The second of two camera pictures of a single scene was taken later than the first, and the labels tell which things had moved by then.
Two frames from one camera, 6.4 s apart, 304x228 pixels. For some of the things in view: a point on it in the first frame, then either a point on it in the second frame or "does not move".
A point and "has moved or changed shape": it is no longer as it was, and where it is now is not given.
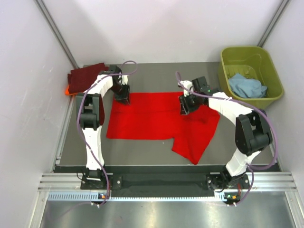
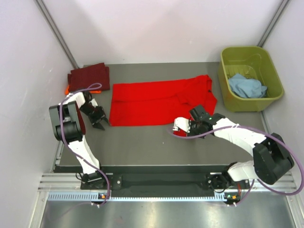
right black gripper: x=185 y=109 → x=191 y=132
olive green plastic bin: x=254 y=62 does not move
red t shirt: x=157 y=115 has moved or changed shape
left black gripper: x=124 y=97 → x=100 y=115
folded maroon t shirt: x=79 y=79 does not move
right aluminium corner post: x=282 y=6 does not move
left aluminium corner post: x=43 y=9 does not move
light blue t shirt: x=248 y=88 does not move
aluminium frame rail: x=264 y=181 does not move
